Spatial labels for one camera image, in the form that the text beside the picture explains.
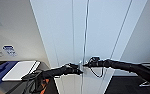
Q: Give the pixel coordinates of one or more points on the white wardrobe body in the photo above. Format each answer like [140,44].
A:
[139,20]

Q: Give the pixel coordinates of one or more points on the orange folding stand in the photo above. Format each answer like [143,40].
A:
[44,86]

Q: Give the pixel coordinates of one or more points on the flat white board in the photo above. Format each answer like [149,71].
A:
[21,70]

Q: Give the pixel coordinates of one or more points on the wall plate with blue print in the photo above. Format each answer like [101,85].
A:
[9,50]

